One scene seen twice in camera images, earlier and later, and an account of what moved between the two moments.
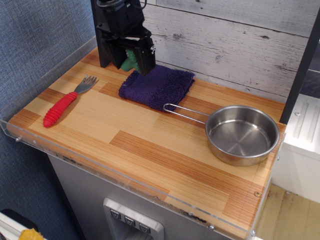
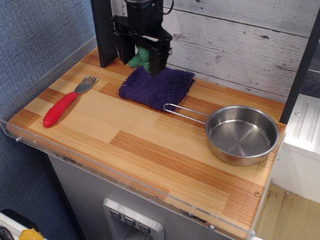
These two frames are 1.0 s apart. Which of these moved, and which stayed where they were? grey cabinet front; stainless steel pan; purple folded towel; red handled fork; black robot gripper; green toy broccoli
Moved: black robot gripper; green toy broccoli
Stayed: grey cabinet front; purple folded towel; red handled fork; stainless steel pan
